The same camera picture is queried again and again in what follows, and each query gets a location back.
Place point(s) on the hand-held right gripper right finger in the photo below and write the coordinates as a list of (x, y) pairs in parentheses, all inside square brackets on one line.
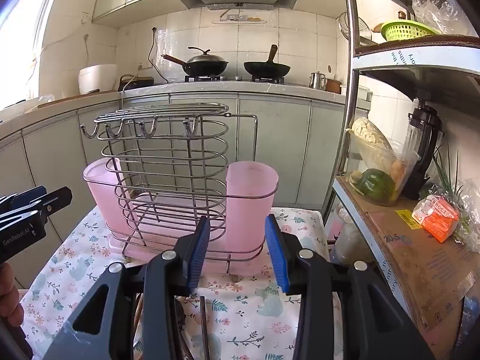
[(275, 255)]

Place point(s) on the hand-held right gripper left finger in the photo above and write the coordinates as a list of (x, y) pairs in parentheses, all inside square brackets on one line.
[(197, 247)]

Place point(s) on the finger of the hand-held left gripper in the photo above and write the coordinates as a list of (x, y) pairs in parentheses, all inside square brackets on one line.
[(22, 198), (56, 198)]

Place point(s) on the pink plastic utensil cup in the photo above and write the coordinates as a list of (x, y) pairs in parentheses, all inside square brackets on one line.
[(251, 180), (97, 191)]

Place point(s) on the person's left hand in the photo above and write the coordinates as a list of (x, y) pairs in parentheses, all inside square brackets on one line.
[(9, 296)]

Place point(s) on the pink plastic drip tray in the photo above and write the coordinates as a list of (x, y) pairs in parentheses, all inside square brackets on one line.
[(225, 249)]

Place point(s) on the floral printed cloth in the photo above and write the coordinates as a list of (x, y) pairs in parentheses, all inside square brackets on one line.
[(247, 307)]

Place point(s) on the lower kitchen cabinets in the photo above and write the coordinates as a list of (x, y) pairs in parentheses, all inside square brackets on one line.
[(285, 146)]

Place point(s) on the green pepper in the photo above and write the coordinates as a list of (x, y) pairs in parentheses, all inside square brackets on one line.
[(377, 183)]

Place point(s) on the white rice cooker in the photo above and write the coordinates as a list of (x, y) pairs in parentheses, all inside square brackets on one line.
[(97, 78)]

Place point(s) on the clear plastic container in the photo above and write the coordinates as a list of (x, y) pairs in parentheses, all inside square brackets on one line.
[(375, 165)]

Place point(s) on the cardboard sheet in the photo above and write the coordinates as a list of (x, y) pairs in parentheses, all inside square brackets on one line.
[(412, 266)]

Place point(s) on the black countertop appliance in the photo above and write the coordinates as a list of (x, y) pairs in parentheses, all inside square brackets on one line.
[(137, 82)]

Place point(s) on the pack of enoki mushrooms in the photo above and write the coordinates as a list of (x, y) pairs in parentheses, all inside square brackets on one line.
[(371, 133)]

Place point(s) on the orange packet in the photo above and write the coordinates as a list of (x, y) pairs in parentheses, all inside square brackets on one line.
[(435, 219)]

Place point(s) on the gas stove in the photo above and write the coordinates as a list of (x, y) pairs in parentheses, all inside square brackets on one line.
[(236, 78)]

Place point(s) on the brown pot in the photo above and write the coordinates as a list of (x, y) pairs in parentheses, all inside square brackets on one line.
[(333, 85)]

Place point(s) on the steel kettle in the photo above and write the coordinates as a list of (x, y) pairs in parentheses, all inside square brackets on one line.
[(317, 80)]

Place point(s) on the black blender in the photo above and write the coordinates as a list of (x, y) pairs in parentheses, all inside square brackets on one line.
[(423, 146)]

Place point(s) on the black wok with lid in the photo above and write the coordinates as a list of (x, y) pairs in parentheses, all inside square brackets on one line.
[(206, 63)]

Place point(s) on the white jar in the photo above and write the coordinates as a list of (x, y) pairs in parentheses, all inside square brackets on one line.
[(364, 93)]

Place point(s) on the black open wok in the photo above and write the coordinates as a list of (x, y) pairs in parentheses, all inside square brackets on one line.
[(267, 68)]

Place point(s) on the metal storage shelf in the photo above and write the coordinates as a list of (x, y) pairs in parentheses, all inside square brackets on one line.
[(349, 82)]

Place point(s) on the green onions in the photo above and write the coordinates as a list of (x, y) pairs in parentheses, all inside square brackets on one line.
[(448, 180)]

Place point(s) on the green plastic basket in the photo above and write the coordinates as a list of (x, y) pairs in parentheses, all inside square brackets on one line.
[(407, 30)]

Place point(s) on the clear plastic bag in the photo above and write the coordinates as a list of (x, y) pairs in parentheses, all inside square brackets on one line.
[(431, 3)]

